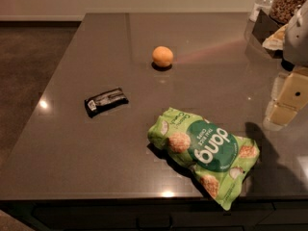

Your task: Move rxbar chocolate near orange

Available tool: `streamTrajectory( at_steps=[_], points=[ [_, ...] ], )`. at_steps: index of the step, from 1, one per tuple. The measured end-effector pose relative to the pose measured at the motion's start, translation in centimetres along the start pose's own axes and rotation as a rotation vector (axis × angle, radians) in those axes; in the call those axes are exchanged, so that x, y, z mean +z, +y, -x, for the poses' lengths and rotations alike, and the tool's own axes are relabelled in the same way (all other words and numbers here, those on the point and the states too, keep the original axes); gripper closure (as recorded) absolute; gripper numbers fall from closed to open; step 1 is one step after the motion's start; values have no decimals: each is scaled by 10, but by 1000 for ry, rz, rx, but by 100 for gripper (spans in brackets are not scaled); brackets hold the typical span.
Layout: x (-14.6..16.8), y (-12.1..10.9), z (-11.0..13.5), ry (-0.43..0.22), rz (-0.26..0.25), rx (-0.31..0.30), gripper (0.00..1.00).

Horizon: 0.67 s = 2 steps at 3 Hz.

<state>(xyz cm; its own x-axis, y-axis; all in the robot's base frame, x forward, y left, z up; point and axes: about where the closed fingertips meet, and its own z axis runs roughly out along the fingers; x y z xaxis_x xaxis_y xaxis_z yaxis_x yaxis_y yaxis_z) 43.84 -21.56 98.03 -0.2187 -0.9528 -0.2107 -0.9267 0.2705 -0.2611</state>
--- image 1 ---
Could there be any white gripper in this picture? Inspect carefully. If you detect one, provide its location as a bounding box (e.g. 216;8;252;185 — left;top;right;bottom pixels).
263;66;308;131

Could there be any black rxbar chocolate bar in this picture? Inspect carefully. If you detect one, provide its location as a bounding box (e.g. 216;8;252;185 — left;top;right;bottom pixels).
84;88;129;118

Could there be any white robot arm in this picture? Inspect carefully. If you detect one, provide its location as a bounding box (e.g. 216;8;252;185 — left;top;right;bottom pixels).
262;1;308;131

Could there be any green dang chips bag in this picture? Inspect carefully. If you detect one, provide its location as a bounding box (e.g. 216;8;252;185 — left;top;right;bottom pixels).
147;108;260;211

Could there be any pale snack packet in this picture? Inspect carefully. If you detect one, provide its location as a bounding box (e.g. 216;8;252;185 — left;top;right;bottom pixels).
262;25;287;51

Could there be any dark snack tray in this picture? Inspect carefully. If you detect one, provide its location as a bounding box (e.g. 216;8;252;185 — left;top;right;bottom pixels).
251;11;283;59

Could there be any clear plastic bottle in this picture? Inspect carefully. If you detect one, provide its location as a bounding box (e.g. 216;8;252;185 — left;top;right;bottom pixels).
249;0;272;22

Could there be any clear jar of granola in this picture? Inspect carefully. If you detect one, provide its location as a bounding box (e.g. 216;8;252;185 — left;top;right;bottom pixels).
269;0;306;24

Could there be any orange fruit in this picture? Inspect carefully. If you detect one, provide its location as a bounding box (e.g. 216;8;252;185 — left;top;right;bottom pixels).
152;46;173;67

